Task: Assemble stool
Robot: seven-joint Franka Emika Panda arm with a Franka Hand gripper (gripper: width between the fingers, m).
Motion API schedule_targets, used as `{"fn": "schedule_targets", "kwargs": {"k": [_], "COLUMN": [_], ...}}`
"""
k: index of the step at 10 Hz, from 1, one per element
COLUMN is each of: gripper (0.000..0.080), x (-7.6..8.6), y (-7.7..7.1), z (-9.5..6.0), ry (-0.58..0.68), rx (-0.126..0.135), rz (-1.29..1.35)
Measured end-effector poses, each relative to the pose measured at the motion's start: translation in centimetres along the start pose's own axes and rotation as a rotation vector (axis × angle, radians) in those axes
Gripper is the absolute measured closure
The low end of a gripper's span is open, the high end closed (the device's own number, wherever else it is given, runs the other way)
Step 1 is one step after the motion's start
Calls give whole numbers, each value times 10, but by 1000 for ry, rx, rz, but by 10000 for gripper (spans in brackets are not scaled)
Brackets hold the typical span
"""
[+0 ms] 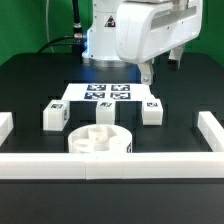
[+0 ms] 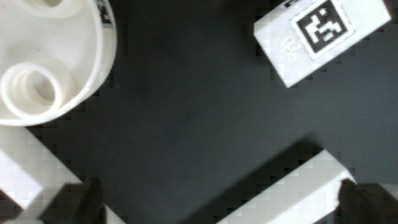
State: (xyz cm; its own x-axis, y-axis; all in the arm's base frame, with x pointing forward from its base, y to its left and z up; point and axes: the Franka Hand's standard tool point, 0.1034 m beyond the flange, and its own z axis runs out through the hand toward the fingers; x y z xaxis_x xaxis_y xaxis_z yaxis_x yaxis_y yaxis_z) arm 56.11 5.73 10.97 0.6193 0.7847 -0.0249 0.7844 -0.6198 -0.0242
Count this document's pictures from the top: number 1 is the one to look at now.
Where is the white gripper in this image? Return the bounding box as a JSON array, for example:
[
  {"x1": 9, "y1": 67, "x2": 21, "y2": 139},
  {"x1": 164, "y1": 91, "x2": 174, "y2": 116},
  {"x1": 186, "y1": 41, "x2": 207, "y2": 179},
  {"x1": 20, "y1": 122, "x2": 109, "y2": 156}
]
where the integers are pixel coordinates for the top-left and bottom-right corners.
[{"x1": 116, "y1": 0, "x2": 203, "y2": 85}]

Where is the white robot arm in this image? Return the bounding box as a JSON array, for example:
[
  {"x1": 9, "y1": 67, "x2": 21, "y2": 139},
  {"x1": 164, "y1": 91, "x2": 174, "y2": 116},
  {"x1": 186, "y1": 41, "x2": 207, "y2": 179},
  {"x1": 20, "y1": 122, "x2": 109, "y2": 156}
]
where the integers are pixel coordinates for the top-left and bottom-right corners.
[{"x1": 83, "y1": 0, "x2": 203, "y2": 85}]

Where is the white marker sheet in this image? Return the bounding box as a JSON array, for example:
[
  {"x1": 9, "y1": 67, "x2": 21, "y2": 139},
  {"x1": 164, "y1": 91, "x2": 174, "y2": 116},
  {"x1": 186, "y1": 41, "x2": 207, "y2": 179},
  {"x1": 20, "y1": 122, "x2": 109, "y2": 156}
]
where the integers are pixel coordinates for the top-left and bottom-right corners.
[{"x1": 62, "y1": 83, "x2": 154, "y2": 101}]

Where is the white right fence wall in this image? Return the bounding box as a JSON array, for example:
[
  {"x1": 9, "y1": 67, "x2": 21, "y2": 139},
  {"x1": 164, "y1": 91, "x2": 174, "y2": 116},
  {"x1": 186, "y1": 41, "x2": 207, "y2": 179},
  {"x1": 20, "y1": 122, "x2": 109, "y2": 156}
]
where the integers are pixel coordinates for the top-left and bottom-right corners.
[{"x1": 197, "y1": 111, "x2": 224, "y2": 153}]

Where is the white fence wall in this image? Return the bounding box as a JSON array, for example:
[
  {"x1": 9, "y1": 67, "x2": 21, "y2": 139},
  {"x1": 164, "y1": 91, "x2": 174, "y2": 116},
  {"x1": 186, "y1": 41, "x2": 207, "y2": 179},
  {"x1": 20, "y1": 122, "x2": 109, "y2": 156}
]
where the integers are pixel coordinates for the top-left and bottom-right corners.
[
  {"x1": 0, "y1": 152, "x2": 224, "y2": 180},
  {"x1": 0, "y1": 112, "x2": 14, "y2": 147},
  {"x1": 197, "y1": 111, "x2": 224, "y2": 153}
]

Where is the black cable vertical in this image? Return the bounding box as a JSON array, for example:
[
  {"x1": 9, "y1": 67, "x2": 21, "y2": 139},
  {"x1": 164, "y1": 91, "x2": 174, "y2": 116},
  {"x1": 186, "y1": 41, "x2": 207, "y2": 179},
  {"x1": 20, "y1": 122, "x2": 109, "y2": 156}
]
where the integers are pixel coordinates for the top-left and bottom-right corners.
[{"x1": 72, "y1": 0, "x2": 82, "y2": 30}]

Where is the black cable horizontal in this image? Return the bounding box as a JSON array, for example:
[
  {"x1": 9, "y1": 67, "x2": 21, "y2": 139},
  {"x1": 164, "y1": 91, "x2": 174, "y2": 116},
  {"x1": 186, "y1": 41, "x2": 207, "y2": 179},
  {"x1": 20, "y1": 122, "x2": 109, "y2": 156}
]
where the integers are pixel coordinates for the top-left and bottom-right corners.
[{"x1": 37, "y1": 33, "x2": 88, "y2": 54}]

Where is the white front fence wall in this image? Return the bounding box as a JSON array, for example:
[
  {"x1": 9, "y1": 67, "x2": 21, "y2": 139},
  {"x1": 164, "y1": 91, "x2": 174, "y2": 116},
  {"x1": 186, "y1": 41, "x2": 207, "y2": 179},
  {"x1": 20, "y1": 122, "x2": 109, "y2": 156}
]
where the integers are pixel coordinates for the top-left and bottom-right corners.
[{"x1": 0, "y1": 152, "x2": 224, "y2": 180}]

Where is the thin white cable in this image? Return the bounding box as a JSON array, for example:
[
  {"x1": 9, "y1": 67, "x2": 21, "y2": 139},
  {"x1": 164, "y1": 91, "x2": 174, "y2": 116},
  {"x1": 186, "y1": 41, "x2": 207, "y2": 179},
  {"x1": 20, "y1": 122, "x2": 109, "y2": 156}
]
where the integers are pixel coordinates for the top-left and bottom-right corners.
[{"x1": 45, "y1": 0, "x2": 56, "y2": 54}]

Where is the white left fence wall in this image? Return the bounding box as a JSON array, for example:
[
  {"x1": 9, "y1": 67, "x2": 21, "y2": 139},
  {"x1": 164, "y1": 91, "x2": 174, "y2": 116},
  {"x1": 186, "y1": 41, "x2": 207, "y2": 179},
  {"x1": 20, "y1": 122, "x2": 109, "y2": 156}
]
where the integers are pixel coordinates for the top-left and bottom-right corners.
[{"x1": 0, "y1": 112, "x2": 14, "y2": 147}]

